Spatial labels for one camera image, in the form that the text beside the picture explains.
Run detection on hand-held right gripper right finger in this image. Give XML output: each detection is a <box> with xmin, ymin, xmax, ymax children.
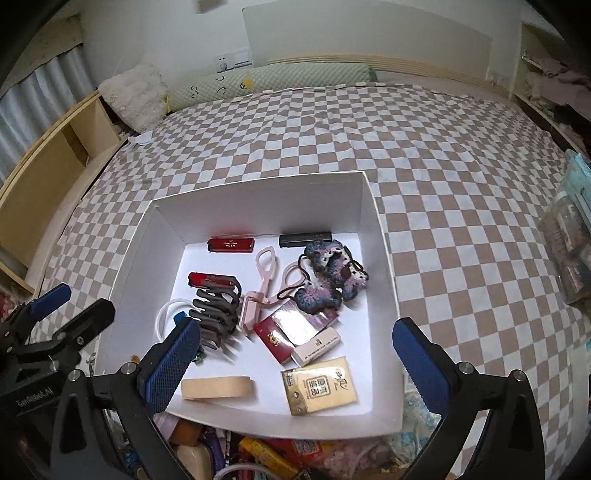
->
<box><xmin>392</xmin><ymin>318</ymin><xmax>546</xmax><ymax>480</ymax></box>

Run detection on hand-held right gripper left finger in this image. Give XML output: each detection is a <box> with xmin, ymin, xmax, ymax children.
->
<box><xmin>50</xmin><ymin>316</ymin><xmax>218</xmax><ymax>480</ymax></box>

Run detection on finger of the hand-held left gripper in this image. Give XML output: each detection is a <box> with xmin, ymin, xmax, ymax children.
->
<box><xmin>0</xmin><ymin>283</ymin><xmax>72</xmax><ymax>352</ymax></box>
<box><xmin>25</xmin><ymin>298</ymin><xmax>116</xmax><ymax>370</ymax></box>

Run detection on white cardboard box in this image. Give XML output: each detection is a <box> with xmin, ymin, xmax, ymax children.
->
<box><xmin>95</xmin><ymin>171</ymin><xmax>402</xmax><ymax>439</ymax></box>

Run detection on beige tape strip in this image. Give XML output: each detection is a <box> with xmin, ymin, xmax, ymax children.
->
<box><xmin>181</xmin><ymin>376</ymin><xmax>256</xmax><ymax>402</ymax></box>

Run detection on crumpled clear blue wrapper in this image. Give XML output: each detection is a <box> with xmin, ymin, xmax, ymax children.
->
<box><xmin>390</xmin><ymin>374</ymin><xmax>445</xmax><ymax>464</ymax></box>

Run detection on grey hair claw clip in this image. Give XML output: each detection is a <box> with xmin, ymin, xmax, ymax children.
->
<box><xmin>189</xmin><ymin>279</ymin><xmax>243</xmax><ymax>352</ymax></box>

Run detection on red lighter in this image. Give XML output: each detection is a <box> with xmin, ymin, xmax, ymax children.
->
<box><xmin>188</xmin><ymin>272</ymin><xmax>237</xmax><ymax>289</ymax></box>
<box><xmin>207</xmin><ymin>237</ymin><xmax>256</xmax><ymax>253</ymax></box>

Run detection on beige earbuds case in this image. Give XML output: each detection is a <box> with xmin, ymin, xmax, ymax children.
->
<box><xmin>177</xmin><ymin>443</ymin><xmax>214</xmax><ymax>480</ymax></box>

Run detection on gold packet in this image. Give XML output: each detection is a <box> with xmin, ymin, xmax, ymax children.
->
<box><xmin>281</xmin><ymin>355</ymin><xmax>359</xmax><ymax>416</ymax></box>

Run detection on white cigarette box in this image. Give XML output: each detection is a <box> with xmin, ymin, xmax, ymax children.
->
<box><xmin>293</xmin><ymin>327</ymin><xmax>343</xmax><ymax>368</ymax></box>

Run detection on dark red cigarette pack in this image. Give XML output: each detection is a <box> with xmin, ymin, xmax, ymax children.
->
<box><xmin>253</xmin><ymin>318</ymin><xmax>296</xmax><ymax>363</ymax></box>

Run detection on pink scissors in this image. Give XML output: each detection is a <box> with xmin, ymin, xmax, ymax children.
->
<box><xmin>239</xmin><ymin>247</ymin><xmax>302</xmax><ymax>331</ymax></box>

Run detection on blue pink crochet flower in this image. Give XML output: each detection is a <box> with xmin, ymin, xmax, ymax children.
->
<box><xmin>304</xmin><ymin>240</ymin><xmax>370</xmax><ymax>302</ymax></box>
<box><xmin>295</xmin><ymin>282</ymin><xmax>343</xmax><ymax>315</ymax></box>

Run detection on yellow orange box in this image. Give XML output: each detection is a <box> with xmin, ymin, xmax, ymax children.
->
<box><xmin>239</xmin><ymin>438</ymin><xmax>301</xmax><ymax>479</ymax></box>

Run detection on checkered bed sheet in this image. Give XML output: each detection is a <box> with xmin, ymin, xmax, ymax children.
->
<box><xmin>28</xmin><ymin>82</ymin><xmax>591</xmax><ymax>480</ymax></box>

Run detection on black lighter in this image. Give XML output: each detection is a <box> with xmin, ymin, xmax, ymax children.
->
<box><xmin>279</xmin><ymin>230</ymin><xmax>334</xmax><ymax>248</ymax></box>

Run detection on grey white curtain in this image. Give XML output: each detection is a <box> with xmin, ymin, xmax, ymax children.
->
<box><xmin>0</xmin><ymin>44</ymin><xmax>91</xmax><ymax>185</ymax></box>

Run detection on clear plastic storage bin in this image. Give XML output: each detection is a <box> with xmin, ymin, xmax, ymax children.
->
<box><xmin>539</xmin><ymin>151</ymin><xmax>591</xmax><ymax>306</ymax></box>

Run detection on white fluffy pillow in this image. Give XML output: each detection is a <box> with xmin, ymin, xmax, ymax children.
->
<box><xmin>98</xmin><ymin>64</ymin><xmax>170</xmax><ymax>133</ymax></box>

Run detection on green long pillow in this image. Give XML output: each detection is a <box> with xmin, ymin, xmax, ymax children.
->
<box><xmin>165</xmin><ymin>65</ymin><xmax>378</xmax><ymax>112</ymax></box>

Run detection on wooden shelf with clothes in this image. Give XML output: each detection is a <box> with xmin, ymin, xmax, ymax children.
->
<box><xmin>510</xmin><ymin>21</ymin><xmax>591</xmax><ymax>154</ymax></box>

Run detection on white plastic ring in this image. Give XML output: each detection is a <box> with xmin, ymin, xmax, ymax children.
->
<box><xmin>156</xmin><ymin>298</ymin><xmax>191</xmax><ymax>343</ymax></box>

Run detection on white wall socket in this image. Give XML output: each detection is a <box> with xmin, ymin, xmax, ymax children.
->
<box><xmin>215</xmin><ymin>52</ymin><xmax>253</xmax><ymax>73</ymax></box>

